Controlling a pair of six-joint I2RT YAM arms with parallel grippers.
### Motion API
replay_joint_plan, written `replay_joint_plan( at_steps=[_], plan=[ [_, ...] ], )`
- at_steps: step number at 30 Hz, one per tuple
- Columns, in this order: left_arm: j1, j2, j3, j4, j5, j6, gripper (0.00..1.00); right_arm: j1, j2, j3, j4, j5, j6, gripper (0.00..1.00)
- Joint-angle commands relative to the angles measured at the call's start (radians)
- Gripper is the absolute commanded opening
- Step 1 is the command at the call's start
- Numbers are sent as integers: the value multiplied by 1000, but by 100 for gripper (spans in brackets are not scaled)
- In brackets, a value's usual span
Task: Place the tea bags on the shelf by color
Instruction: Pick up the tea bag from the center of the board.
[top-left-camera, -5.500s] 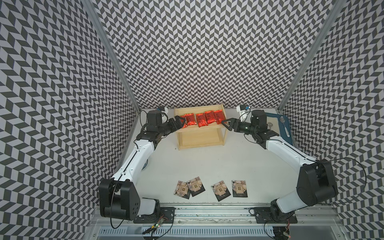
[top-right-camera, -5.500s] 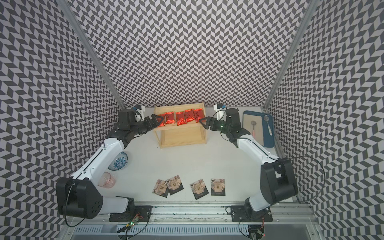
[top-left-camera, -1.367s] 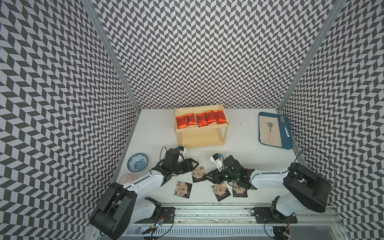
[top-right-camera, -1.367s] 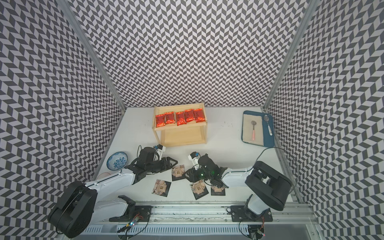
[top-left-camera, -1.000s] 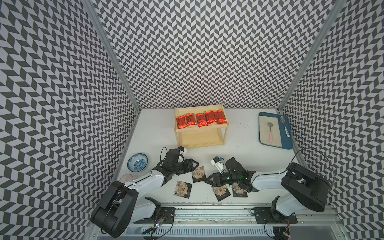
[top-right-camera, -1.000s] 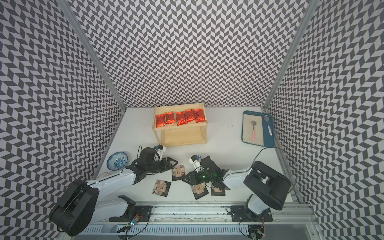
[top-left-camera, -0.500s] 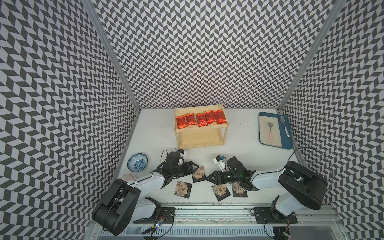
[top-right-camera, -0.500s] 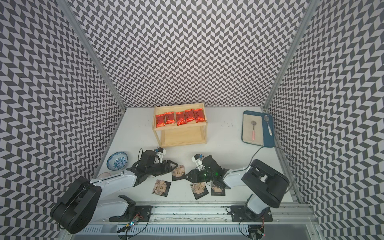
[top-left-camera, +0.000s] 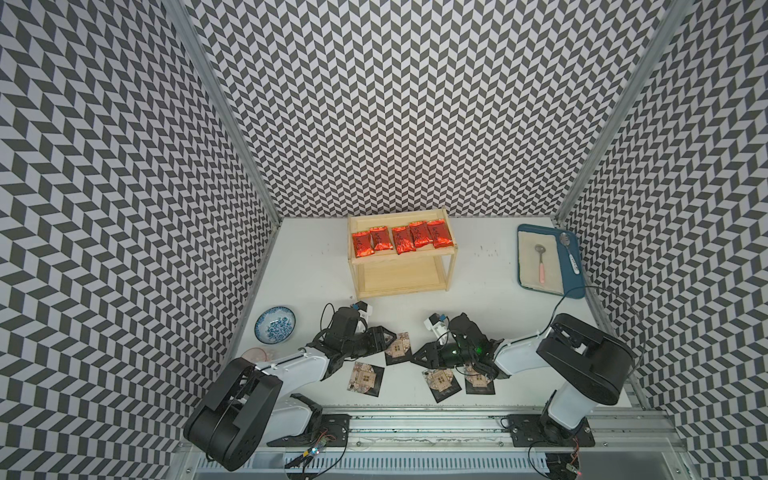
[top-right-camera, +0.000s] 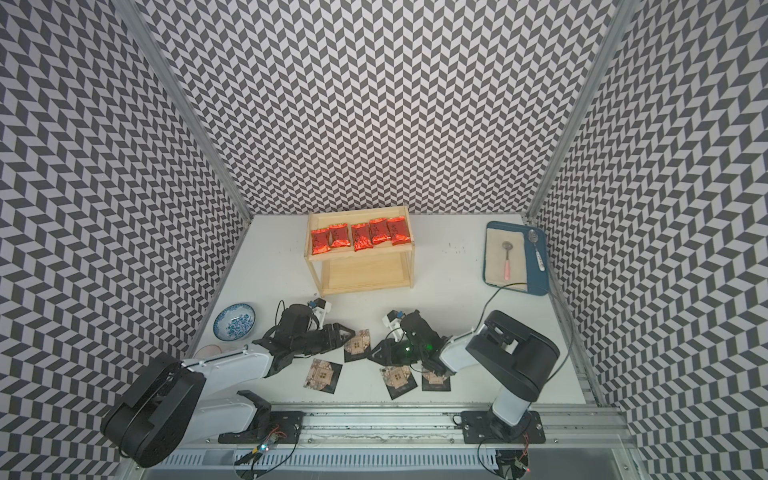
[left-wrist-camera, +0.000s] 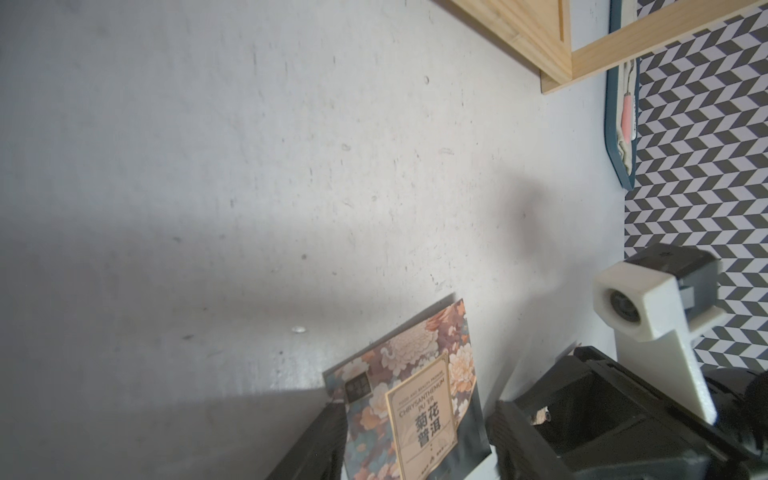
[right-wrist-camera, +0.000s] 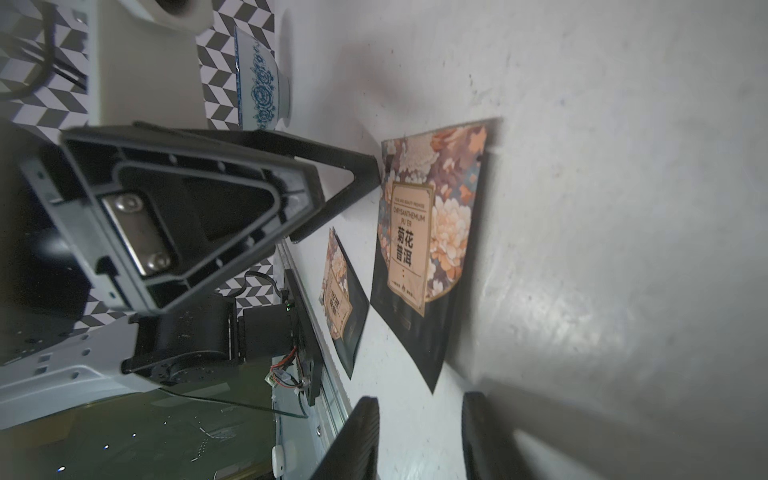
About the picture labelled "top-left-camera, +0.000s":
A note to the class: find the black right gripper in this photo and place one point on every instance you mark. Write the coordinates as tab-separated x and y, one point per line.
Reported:
432	351

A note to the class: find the small pink dish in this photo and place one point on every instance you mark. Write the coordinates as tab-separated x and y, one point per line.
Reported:
258	355

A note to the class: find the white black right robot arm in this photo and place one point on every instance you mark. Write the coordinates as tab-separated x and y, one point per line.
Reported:
593	364

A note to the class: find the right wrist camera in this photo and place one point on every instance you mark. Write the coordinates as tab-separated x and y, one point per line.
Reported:
438	324

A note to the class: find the beige cloth mat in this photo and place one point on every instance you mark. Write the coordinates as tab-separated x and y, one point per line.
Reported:
528	263

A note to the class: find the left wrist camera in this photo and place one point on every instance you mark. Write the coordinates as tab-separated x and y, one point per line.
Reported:
364	309

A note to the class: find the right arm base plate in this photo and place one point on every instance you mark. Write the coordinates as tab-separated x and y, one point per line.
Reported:
534	432

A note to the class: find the blue tray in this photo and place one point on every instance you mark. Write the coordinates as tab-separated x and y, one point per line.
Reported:
574	285

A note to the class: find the white handled spoon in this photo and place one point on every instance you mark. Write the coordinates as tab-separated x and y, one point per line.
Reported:
566	242

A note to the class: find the light wooden two-tier shelf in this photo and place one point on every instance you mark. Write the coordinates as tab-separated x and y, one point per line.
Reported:
387	273

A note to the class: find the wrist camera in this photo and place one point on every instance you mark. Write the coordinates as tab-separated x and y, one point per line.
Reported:
438	324
364	309

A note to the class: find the brown tea bag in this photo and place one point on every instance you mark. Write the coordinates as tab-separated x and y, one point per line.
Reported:
399	351
442	383
477	384
366	379

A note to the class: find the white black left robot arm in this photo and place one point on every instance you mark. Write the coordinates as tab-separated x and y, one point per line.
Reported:
250	404

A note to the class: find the blue patterned bowl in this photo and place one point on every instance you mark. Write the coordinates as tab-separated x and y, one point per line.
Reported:
275	325

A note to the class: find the pink handled spoon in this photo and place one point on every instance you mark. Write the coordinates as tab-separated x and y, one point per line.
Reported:
541	250

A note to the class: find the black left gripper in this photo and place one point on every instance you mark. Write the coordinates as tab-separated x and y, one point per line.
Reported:
377	340

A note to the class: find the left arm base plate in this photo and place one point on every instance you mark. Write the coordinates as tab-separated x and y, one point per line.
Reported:
298	421

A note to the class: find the red tea bag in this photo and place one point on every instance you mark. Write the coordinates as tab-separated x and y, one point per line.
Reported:
381	238
403	240
420	234
362	244
440	234

